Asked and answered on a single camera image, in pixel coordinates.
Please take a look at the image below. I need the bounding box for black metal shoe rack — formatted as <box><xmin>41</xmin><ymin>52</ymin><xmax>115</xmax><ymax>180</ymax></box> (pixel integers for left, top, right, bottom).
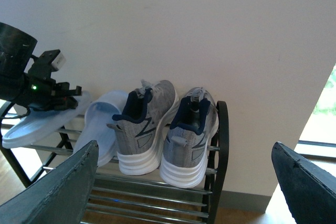
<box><xmin>1</xmin><ymin>101</ymin><xmax>229</xmax><ymax>223</ymax></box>

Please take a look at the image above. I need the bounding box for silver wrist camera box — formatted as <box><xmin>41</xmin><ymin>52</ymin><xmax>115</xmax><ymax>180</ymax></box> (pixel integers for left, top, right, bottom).
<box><xmin>51</xmin><ymin>52</ymin><xmax>66</xmax><ymax>72</ymax></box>

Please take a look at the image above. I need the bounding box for grey sneaker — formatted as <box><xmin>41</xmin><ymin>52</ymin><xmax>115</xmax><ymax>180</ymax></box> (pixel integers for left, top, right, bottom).
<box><xmin>160</xmin><ymin>87</ymin><xmax>219</xmax><ymax>188</ymax></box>
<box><xmin>107</xmin><ymin>80</ymin><xmax>179</xmax><ymax>176</ymax></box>

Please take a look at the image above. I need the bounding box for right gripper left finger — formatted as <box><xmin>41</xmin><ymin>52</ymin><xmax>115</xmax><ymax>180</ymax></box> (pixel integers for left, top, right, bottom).
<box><xmin>1</xmin><ymin>141</ymin><xmax>99</xmax><ymax>223</ymax></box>

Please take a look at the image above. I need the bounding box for light blue slide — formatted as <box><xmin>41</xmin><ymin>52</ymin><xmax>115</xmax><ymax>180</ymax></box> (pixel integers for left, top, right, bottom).
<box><xmin>73</xmin><ymin>90</ymin><xmax>128</xmax><ymax>167</ymax></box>
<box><xmin>2</xmin><ymin>91</ymin><xmax>91</xmax><ymax>149</ymax></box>

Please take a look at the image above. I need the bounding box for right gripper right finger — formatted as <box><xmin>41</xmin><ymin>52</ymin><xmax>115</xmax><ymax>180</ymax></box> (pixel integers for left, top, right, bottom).
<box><xmin>271</xmin><ymin>142</ymin><xmax>335</xmax><ymax>223</ymax></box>

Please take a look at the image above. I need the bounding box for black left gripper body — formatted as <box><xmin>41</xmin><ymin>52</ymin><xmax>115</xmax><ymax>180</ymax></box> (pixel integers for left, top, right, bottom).
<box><xmin>15</xmin><ymin>49</ymin><xmax>82</xmax><ymax>111</ymax></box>

